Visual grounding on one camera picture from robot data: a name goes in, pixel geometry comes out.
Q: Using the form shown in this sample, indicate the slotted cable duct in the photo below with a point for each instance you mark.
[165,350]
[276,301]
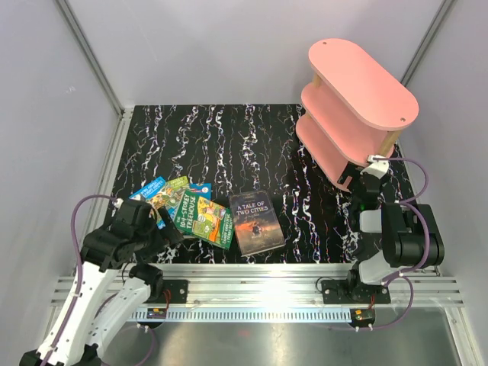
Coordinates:
[241,315]

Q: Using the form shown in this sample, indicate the blue 26-storey treehouse book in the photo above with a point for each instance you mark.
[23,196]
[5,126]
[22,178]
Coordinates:
[149,190]

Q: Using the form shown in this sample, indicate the lime 65-storey treehouse book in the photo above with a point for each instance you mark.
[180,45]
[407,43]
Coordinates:
[170,195]

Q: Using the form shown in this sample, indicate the dark Tale of Two Cities book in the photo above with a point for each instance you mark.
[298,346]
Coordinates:
[255,223]

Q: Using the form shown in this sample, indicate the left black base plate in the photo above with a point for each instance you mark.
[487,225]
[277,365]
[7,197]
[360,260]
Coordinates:
[175,291]

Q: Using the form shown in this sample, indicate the black marble pattern mat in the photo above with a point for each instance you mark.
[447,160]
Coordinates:
[239,148]

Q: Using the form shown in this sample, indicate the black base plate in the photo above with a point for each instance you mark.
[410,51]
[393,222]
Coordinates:
[175,291]
[340,292]

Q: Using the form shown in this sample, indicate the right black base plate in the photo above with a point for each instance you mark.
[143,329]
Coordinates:
[340,292]

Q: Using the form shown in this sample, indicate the blue paperback book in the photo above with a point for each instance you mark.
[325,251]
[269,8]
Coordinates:
[203,190]

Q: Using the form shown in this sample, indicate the green 104-storey treehouse book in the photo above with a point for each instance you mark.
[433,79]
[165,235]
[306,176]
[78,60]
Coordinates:
[204,219]

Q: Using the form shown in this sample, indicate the pink three-tier shelf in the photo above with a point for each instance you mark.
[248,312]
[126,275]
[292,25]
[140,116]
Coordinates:
[354,108]

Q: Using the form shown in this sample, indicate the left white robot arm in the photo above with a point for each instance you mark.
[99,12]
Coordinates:
[113,278]

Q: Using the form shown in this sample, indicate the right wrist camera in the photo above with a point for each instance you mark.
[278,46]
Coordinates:
[378,166]

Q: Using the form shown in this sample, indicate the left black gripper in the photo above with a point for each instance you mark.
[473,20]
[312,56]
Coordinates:
[171,235]

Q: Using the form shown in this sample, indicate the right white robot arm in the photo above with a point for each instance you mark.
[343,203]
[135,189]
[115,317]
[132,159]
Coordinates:
[410,237]

